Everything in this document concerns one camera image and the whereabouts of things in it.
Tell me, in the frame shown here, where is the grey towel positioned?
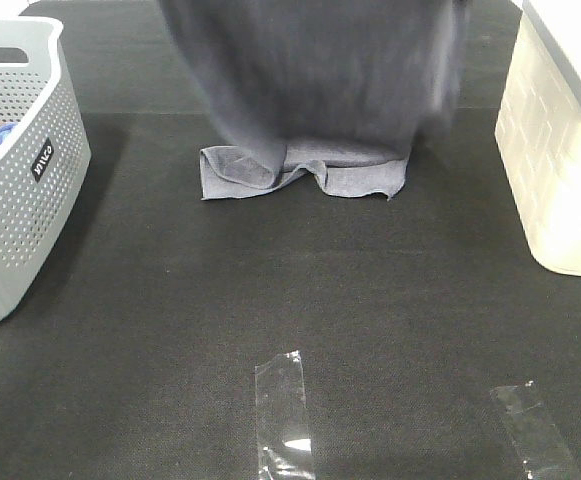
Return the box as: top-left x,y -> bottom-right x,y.
159,1 -> 471,200

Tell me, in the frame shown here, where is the black table mat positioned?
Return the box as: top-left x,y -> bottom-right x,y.
0,1 -> 581,479

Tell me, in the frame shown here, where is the middle clear tape strip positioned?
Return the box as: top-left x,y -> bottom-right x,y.
255,351 -> 316,479

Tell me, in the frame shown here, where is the clear tape strip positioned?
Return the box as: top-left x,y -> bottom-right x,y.
255,351 -> 316,479
489,380 -> 581,480

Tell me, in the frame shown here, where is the grey perforated laundry basket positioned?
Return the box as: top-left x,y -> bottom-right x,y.
0,16 -> 91,321

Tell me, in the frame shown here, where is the white plastic basket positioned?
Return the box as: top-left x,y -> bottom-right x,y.
495,1 -> 581,276

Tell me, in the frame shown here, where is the right clear tape strip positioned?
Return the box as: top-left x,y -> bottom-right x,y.
489,380 -> 581,480

